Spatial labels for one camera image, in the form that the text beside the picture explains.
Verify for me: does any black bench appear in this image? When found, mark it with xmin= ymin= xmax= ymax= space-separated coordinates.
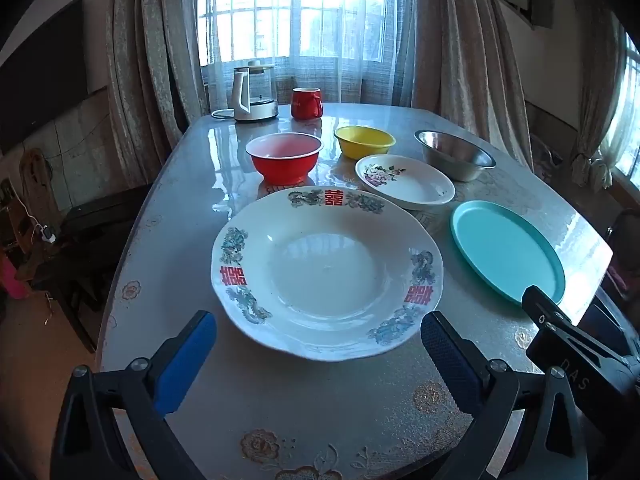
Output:
xmin=30 ymin=185 xmax=151 ymax=356

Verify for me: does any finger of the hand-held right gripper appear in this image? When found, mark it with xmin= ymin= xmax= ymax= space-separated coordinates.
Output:
xmin=521 ymin=285 xmax=640 ymax=431

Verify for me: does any window with white grille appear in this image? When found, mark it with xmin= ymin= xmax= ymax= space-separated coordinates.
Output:
xmin=197 ymin=0 xmax=416 ymax=68

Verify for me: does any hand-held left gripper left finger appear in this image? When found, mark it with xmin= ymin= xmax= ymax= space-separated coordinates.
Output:
xmin=50 ymin=310 xmax=218 ymax=480

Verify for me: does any tied beige side curtain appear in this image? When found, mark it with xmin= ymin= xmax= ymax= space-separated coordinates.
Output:
xmin=570 ymin=10 xmax=628 ymax=188

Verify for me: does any red mug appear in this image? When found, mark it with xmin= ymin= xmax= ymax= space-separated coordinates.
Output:
xmin=291 ymin=87 xmax=324 ymax=121

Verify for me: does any side window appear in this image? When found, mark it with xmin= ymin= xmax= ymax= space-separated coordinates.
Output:
xmin=615 ymin=30 xmax=640 ymax=191

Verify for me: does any stainless steel bowl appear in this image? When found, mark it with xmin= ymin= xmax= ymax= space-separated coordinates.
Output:
xmin=414 ymin=129 xmax=497 ymax=183

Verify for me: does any dark chair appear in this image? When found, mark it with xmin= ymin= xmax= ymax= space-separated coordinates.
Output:
xmin=602 ymin=207 xmax=640 ymax=311

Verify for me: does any white glass electric kettle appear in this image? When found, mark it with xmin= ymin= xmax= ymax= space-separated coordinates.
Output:
xmin=231 ymin=60 xmax=280 ymax=123

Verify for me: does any large white patterned plate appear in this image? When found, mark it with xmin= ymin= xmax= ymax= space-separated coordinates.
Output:
xmin=211 ymin=186 xmax=444 ymax=362

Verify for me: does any red plastic bowl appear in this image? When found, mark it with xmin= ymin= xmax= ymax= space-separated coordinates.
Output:
xmin=245 ymin=133 xmax=325 ymax=186

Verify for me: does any small white floral plate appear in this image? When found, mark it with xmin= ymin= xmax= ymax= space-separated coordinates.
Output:
xmin=355 ymin=154 xmax=456 ymax=211

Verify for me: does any black wall panel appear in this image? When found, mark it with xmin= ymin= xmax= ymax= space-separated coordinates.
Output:
xmin=0 ymin=0 xmax=91 ymax=153

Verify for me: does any pink object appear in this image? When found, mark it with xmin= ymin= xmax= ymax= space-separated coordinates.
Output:
xmin=0 ymin=250 xmax=31 ymax=301

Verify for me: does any yellow bowl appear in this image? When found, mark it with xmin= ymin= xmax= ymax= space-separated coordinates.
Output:
xmin=333 ymin=125 xmax=396 ymax=161

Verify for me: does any sheer white curtain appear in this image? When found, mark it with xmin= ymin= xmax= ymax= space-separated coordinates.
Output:
xmin=197 ymin=0 xmax=418 ymax=108

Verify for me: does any teal plastic plate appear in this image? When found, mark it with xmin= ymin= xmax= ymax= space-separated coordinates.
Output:
xmin=450 ymin=200 xmax=567 ymax=307

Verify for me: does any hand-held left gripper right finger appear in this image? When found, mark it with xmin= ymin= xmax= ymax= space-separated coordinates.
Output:
xmin=420 ymin=310 xmax=589 ymax=480

